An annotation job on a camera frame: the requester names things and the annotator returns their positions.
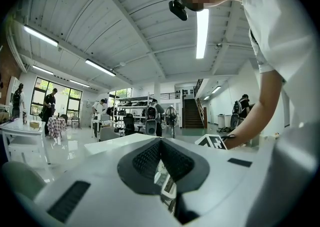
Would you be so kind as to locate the round ceiling sensor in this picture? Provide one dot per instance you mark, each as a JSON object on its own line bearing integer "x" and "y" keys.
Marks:
{"x": 218, "y": 45}

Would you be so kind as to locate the large white table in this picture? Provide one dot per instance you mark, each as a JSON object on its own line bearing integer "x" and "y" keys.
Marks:
{"x": 22, "y": 128}

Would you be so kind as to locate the round wooden basket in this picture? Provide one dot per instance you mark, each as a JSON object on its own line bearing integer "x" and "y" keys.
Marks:
{"x": 34, "y": 124}

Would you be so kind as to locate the black stair railing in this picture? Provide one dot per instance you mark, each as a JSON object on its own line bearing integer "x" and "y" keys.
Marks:
{"x": 198, "y": 87}

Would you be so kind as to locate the small white table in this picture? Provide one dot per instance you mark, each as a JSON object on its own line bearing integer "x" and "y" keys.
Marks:
{"x": 105, "y": 121}

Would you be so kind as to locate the white cabinet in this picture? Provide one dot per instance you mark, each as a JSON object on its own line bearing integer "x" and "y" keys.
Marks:
{"x": 223, "y": 121}

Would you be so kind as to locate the large black-framed window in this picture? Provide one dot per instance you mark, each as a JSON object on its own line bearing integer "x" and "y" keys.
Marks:
{"x": 75, "y": 93}

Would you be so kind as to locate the black wristband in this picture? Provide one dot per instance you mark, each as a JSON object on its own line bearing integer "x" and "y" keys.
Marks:
{"x": 228, "y": 136}

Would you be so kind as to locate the small black-framed window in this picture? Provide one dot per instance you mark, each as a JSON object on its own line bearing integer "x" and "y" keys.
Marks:
{"x": 122, "y": 93}

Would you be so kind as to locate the white metal storage rack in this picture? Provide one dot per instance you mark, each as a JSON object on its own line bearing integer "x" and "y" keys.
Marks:
{"x": 132, "y": 99}

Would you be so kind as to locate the grey black backpack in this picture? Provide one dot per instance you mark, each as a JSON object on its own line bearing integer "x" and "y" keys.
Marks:
{"x": 16, "y": 99}

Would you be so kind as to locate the black standing fan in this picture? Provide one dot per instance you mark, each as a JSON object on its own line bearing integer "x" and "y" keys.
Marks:
{"x": 171, "y": 114}

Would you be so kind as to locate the grey hard case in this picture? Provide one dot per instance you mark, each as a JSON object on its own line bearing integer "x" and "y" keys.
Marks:
{"x": 151, "y": 127}
{"x": 234, "y": 121}

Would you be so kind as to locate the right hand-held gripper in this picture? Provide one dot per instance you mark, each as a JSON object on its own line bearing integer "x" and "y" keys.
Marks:
{"x": 211, "y": 142}

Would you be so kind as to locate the black mezzanine railing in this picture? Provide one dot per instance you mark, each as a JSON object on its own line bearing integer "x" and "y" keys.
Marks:
{"x": 170, "y": 94}

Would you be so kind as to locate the person's white shirt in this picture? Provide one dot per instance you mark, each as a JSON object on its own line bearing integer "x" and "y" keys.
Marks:
{"x": 275, "y": 21}

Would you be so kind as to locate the row of black hanging items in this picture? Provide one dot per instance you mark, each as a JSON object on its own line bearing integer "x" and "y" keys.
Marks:
{"x": 185, "y": 92}

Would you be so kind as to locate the table with chequered cloth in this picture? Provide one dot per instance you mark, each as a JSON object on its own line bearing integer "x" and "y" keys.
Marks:
{"x": 56, "y": 124}

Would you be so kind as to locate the white box appliance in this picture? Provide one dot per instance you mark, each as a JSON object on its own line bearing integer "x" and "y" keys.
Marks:
{"x": 103, "y": 117}

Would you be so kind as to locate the long ceiling light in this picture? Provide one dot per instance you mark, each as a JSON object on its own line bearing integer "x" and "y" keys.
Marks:
{"x": 216, "y": 89}
{"x": 80, "y": 83}
{"x": 42, "y": 69}
{"x": 202, "y": 33}
{"x": 100, "y": 67}
{"x": 206, "y": 98}
{"x": 41, "y": 36}

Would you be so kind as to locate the black head camera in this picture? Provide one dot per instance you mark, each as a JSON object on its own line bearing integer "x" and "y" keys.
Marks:
{"x": 178, "y": 9}

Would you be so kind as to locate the dark wooden staircase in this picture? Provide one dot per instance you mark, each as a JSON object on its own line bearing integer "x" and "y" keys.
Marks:
{"x": 191, "y": 113}

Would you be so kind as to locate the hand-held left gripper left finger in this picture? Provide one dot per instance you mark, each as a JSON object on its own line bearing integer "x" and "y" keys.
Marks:
{"x": 105, "y": 196}

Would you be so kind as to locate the pale shell chair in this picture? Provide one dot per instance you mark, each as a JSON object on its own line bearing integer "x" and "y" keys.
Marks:
{"x": 20, "y": 178}
{"x": 108, "y": 133}

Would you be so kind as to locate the pile of dark bags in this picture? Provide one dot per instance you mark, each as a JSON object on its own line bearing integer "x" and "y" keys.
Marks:
{"x": 223, "y": 129}

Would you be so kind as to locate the black red backpack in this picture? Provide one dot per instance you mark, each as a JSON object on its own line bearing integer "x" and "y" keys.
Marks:
{"x": 151, "y": 112}

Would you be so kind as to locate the black folding chair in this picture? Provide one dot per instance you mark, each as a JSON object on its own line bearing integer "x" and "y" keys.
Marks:
{"x": 75, "y": 121}

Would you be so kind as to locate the black office chair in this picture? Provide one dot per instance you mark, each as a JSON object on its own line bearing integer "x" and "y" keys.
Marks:
{"x": 128, "y": 122}

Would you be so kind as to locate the person's right forearm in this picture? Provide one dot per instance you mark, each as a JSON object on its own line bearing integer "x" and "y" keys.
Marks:
{"x": 247, "y": 123}

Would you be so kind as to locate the tall patterned cup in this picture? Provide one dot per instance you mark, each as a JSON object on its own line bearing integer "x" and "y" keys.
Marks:
{"x": 24, "y": 118}

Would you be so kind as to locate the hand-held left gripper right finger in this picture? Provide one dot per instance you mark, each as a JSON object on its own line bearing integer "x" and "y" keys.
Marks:
{"x": 220, "y": 183}

